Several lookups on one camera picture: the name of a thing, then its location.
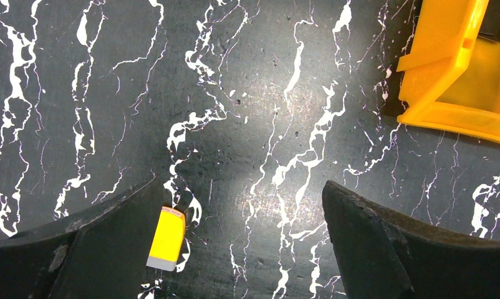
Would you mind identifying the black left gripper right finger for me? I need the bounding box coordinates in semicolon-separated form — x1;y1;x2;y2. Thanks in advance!
322;180;500;298

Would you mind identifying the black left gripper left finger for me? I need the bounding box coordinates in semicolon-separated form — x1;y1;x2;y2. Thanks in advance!
0;178;165;298

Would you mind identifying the small yellow block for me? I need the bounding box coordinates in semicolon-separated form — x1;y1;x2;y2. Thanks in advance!
147;206;186;272

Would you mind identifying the left yellow bin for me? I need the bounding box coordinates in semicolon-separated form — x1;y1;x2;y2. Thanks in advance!
397;1;500;143

